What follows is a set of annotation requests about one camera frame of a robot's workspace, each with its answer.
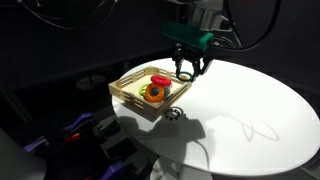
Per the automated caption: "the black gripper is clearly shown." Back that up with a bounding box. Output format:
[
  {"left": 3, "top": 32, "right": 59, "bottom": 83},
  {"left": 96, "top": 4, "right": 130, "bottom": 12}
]
[{"left": 171, "top": 42, "right": 213, "bottom": 81}]

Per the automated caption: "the dark round disc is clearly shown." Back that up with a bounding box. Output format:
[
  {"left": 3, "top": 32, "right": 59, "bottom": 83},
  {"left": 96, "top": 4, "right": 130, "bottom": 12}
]
[{"left": 74, "top": 74, "right": 107, "bottom": 91}]

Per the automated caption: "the grey rounded object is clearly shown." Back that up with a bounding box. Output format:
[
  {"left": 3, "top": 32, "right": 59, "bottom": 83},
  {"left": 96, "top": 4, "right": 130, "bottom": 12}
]
[{"left": 0, "top": 127, "right": 48, "bottom": 180}]

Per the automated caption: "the orange clamp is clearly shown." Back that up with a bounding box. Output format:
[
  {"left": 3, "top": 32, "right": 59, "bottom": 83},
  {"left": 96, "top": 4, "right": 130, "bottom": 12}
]
[{"left": 63, "top": 132, "right": 82, "bottom": 143}]

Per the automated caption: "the black and white ring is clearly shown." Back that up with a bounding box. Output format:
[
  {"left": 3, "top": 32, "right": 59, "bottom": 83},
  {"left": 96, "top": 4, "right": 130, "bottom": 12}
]
[{"left": 164, "top": 107, "right": 182, "bottom": 121}]

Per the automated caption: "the yellow-green ring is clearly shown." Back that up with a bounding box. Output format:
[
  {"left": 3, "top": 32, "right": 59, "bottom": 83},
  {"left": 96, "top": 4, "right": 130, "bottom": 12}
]
[{"left": 138, "top": 83, "right": 150, "bottom": 98}]

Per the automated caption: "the red ring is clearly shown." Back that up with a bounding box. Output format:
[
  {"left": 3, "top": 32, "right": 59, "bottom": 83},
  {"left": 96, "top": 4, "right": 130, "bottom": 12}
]
[{"left": 150, "top": 74, "right": 173, "bottom": 87}]

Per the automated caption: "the blue ring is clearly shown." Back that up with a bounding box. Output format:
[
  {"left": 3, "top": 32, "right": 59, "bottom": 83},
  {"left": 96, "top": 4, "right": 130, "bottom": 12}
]
[{"left": 162, "top": 85, "right": 172, "bottom": 98}]

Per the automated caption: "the orange ring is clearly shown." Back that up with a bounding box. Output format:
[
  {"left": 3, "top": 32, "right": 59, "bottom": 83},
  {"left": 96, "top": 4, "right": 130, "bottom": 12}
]
[{"left": 144, "top": 82, "right": 167, "bottom": 103}]

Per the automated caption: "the black cable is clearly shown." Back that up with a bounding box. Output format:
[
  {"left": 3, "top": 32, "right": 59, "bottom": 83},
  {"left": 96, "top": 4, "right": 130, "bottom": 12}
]
[
  {"left": 14, "top": 0, "right": 119, "bottom": 32},
  {"left": 213, "top": 0, "right": 282, "bottom": 52}
]

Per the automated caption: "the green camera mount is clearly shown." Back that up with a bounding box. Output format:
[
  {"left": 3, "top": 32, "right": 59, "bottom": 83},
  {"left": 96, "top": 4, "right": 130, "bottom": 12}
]
[{"left": 161, "top": 21, "right": 215, "bottom": 51}]

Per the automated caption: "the wooden slatted box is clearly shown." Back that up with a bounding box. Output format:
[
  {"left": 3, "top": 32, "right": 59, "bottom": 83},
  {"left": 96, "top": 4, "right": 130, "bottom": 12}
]
[{"left": 108, "top": 65, "right": 193, "bottom": 122}]

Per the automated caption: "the purple clamp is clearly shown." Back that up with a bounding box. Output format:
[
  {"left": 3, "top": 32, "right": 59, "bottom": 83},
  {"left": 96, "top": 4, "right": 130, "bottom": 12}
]
[
  {"left": 23, "top": 136, "right": 50, "bottom": 153},
  {"left": 63, "top": 112, "right": 95, "bottom": 133},
  {"left": 99, "top": 159, "right": 127, "bottom": 180}
]

